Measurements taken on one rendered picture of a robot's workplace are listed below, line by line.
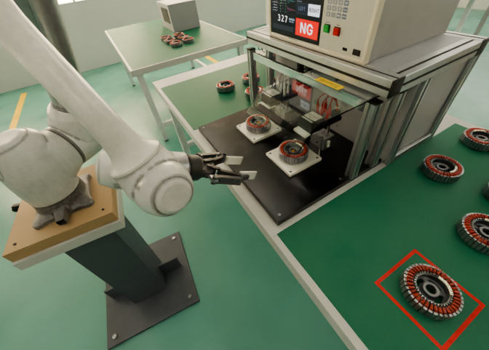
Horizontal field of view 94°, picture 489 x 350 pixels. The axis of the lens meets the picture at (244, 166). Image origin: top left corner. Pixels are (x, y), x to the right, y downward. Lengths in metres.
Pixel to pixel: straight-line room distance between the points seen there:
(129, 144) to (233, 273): 1.18
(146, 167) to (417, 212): 0.77
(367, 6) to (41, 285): 2.09
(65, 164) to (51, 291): 1.16
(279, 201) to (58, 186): 0.69
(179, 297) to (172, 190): 1.15
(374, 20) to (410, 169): 0.53
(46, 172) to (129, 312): 0.96
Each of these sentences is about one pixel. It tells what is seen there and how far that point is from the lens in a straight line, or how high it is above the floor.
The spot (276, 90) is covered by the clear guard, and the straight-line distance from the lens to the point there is 0.71.
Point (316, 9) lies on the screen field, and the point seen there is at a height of 1.22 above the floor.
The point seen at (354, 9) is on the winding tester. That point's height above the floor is 1.24.
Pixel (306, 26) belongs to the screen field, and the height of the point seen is 1.17.
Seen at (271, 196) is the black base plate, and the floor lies 0.77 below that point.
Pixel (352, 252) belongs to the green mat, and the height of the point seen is 0.75.
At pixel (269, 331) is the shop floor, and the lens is 1.40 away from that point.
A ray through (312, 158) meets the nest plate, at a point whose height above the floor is 0.78.
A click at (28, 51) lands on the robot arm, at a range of 0.53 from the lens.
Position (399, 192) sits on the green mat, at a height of 0.75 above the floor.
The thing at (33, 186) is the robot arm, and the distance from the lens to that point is 0.91.
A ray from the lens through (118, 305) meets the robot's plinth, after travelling 1.64.
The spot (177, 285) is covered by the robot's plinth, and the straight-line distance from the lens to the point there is 1.53.
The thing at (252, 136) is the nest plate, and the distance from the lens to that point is 1.00.
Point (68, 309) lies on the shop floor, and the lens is 1.82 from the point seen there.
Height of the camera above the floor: 1.38
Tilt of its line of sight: 44 degrees down
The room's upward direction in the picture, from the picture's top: 7 degrees counter-clockwise
